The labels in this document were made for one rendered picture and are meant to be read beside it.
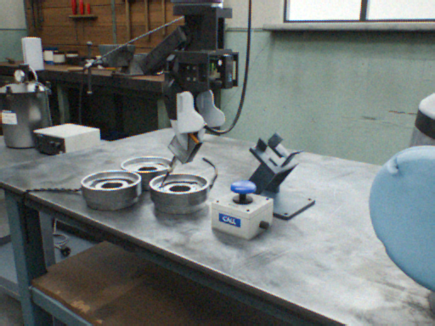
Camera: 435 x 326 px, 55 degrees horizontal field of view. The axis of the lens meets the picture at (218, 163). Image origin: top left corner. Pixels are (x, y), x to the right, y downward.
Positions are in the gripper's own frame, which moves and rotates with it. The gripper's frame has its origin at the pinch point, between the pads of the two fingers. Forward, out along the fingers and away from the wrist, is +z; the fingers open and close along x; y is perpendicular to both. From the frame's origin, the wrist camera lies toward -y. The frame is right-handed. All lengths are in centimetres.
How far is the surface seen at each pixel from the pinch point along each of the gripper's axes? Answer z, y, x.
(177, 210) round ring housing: 12.3, -1.6, -1.4
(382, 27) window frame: -20, -23, 153
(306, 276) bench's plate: 13.2, 24.4, -4.3
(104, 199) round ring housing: 10.7, -11.5, -8.6
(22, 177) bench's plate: 13.0, -39.5, -9.2
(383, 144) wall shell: 36, -20, 162
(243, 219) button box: 9.9, 12.3, -1.5
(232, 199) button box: 8.6, 8.0, 1.4
